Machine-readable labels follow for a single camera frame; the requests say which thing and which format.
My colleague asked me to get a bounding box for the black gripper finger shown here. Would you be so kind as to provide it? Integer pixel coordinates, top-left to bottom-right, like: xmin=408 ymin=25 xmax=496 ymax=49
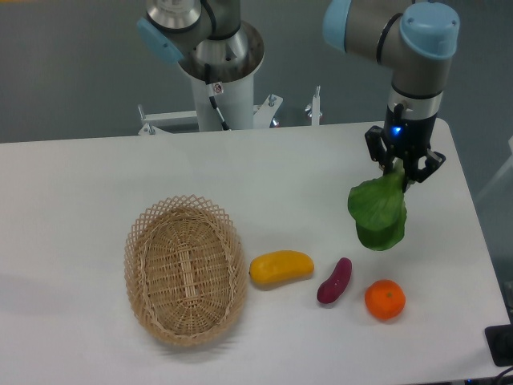
xmin=404 ymin=149 xmax=446 ymax=188
xmin=365 ymin=125 xmax=395 ymax=173

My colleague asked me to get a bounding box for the purple sweet potato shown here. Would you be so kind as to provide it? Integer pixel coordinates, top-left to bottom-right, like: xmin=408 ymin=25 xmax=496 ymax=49
xmin=317 ymin=257 xmax=353 ymax=305

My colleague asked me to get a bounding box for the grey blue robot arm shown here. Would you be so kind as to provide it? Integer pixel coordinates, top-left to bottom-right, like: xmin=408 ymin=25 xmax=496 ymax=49
xmin=137 ymin=1 xmax=460 ymax=186

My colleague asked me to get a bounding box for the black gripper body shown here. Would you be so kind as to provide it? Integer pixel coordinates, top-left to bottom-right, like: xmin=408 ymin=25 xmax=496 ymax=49
xmin=384 ymin=108 xmax=437 ymax=163

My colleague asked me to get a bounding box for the black device at edge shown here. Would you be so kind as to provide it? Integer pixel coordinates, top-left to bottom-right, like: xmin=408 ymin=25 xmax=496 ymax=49
xmin=484 ymin=324 xmax=512 ymax=367

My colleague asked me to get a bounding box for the white metal base frame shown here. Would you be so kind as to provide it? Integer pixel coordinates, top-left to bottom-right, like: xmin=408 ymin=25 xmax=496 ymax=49
xmin=138 ymin=85 xmax=323 ymax=136

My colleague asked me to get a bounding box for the orange tangerine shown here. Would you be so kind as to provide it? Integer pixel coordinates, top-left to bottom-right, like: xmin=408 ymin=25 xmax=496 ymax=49
xmin=364 ymin=279 xmax=406 ymax=321

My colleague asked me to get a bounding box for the yellow mango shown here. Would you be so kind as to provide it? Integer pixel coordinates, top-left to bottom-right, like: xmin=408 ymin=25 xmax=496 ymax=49
xmin=249 ymin=250 xmax=314 ymax=286

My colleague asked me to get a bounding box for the green leafy vegetable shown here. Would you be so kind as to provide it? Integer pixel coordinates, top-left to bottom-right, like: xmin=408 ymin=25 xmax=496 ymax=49
xmin=347 ymin=160 xmax=407 ymax=251

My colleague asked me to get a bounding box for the woven wicker basket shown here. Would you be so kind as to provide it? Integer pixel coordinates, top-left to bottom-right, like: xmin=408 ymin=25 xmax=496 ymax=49
xmin=124 ymin=195 xmax=248 ymax=347

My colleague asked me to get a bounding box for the black cable on pedestal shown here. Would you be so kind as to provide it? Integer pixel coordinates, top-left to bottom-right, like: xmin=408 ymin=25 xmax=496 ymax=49
xmin=203 ymin=63 xmax=232 ymax=132

